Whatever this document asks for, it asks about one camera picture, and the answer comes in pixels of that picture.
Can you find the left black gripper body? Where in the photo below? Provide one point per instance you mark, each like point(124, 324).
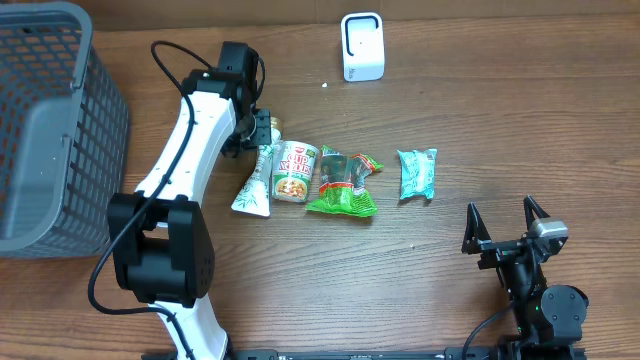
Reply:
point(255, 131)

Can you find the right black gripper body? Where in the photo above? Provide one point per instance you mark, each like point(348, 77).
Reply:
point(497, 254)

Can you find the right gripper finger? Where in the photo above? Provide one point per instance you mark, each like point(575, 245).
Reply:
point(533, 211)
point(476, 235)

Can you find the cup noodles container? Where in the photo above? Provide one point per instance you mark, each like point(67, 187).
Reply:
point(292, 171)

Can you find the white tube with gold cap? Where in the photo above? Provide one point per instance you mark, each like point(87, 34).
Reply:
point(254, 197)

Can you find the teal snack packet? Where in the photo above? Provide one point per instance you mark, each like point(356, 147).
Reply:
point(417, 173)

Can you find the green chip bag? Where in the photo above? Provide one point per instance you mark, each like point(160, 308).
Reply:
point(342, 188)

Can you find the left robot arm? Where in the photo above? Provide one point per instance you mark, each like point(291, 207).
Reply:
point(159, 242)

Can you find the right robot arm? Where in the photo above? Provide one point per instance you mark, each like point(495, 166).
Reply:
point(548, 318)

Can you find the white barcode scanner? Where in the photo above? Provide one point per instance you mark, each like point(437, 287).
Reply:
point(363, 49)

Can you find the grey plastic shopping basket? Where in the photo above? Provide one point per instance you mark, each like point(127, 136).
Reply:
point(64, 133)

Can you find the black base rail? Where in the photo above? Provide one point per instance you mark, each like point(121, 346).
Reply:
point(450, 353)

